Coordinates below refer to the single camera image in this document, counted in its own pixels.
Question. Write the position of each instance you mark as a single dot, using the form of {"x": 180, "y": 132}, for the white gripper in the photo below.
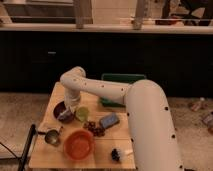
{"x": 71, "y": 103}

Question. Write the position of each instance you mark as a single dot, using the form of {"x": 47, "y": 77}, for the orange bowl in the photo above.
{"x": 79, "y": 145}

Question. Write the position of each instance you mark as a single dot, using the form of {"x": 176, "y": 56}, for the red white object on floor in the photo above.
{"x": 208, "y": 121}

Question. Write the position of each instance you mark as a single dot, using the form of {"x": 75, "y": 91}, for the green cup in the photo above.
{"x": 82, "y": 114}

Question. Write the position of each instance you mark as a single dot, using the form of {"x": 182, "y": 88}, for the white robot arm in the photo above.
{"x": 155, "y": 145}

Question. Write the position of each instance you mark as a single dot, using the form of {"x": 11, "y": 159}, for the black white dish brush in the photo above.
{"x": 118, "y": 155}

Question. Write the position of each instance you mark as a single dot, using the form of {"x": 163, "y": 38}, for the black stand pole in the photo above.
{"x": 25, "y": 152}

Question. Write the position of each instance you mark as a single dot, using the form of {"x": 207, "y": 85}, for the purple bowl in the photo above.
{"x": 63, "y": 114}

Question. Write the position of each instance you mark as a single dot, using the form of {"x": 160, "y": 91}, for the blue sponge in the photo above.
{"x": 109, "y": 121}

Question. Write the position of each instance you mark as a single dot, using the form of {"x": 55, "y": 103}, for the green dish rack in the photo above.
{"x": 121, "y": 78}

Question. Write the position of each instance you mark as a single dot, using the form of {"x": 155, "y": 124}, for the dark grape bunch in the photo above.
{"x": 91, "y": 126}

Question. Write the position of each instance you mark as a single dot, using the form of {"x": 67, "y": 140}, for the plastic bottle on floor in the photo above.
{"x": 195, "y": 106}

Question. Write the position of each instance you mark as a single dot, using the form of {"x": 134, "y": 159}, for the metal measuring cup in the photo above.
{"x": 51, "y": 137}

